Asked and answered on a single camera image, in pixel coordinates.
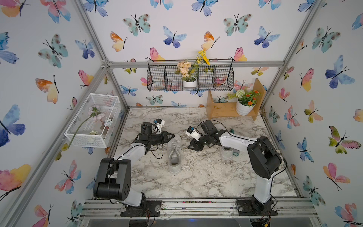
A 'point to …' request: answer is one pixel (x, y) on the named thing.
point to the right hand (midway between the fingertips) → (190, 143)
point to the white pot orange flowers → (246, 100)
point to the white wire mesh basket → (95, 123)
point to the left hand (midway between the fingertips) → (175, 134)
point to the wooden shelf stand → (221, 109)
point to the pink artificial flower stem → (94, 112)
